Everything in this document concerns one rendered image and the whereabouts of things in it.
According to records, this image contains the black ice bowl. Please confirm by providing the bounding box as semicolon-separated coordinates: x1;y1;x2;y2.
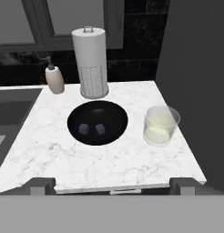
66;100;129;147

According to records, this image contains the clear ice cube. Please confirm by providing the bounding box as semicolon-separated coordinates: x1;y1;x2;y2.
95;123;107;135
77;123;90;136

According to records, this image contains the glass of lemonade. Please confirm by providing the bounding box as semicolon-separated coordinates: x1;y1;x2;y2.
143;105;181;148

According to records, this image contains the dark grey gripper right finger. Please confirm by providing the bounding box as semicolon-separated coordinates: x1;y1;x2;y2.
168;177;224;197

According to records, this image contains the beige soap dispenser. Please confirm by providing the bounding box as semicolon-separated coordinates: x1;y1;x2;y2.
38;56;66;95

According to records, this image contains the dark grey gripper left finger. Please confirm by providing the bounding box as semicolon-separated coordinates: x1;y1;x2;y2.
0;177;56;197

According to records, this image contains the grey sink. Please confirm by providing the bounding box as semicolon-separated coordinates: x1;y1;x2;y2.
0;88;45;169

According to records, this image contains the white paper towel roll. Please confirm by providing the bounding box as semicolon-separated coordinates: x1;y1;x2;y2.
71;25;110;100

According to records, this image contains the grey window frame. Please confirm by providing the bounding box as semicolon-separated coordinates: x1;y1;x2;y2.
0;0;125;53

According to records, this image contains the silver drawer handle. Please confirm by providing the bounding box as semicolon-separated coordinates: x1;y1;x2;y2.
109;188;143;196

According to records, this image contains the dark grey fridge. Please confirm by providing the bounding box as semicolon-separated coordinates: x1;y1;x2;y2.
155;0;224;194

